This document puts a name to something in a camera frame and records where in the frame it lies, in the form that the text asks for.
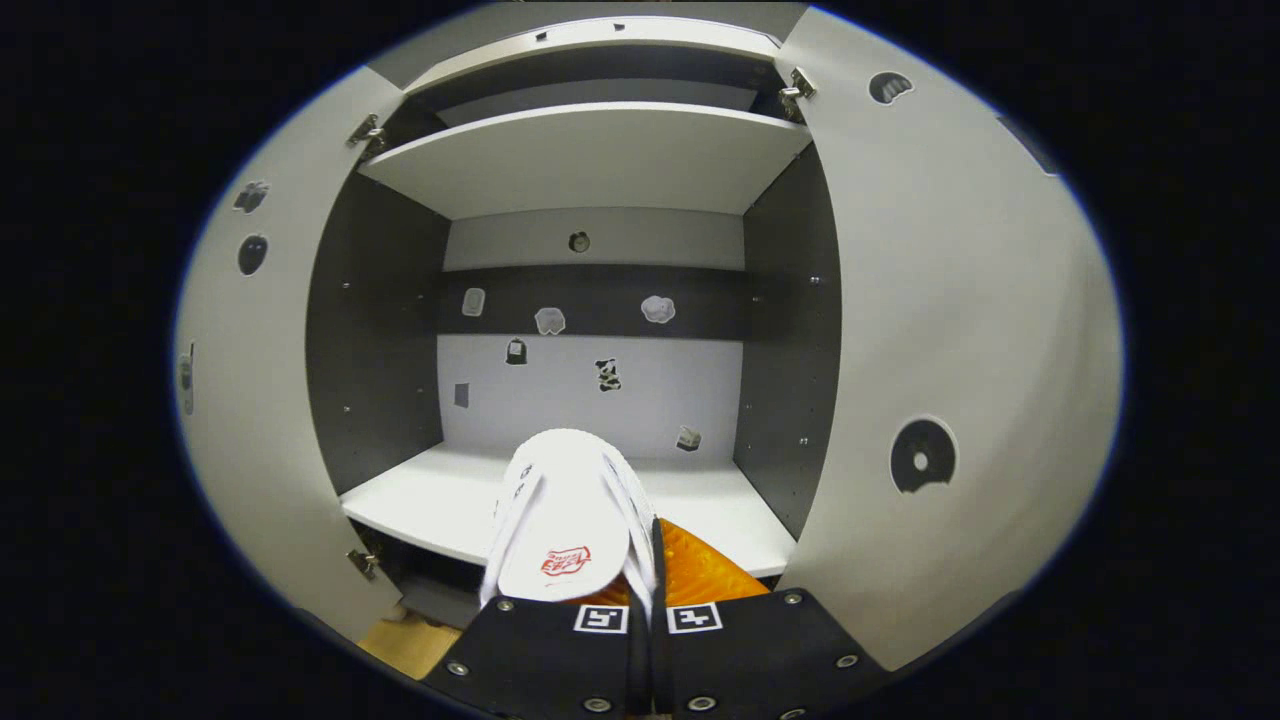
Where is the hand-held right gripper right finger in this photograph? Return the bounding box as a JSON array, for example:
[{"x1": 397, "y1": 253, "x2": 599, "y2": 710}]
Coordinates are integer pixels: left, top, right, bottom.
[{"x1": 650, "y1": 515, "x2": 893, "y2": 719}]

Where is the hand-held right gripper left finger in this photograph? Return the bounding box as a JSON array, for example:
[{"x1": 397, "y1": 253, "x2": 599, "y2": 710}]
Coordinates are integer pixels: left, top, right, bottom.
[{"x1": 420, "y1": 575, "x2": 651, "y2": 719}]

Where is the white canvas shoe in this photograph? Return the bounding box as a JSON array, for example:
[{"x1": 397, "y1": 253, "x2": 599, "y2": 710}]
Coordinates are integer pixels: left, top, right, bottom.
[{"x1": 478, "y1": 428, "x2": 661, "y2": 613}]

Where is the white shoe cabinet door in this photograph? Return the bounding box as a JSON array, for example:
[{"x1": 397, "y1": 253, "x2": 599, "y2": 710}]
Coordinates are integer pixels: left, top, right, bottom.
[
  {"x1": 775, "y1": 5, "x2": 1126, "y2": 673},
  {"x1": 172, "y1": 65, "x2": 406, "y2": 643}
]

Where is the white shoe cabinet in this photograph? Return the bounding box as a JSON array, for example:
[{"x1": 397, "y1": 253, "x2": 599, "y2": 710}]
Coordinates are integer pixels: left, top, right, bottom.
[{"x1": 305, "y1": 15, "x2": 843, "y2": 641}]

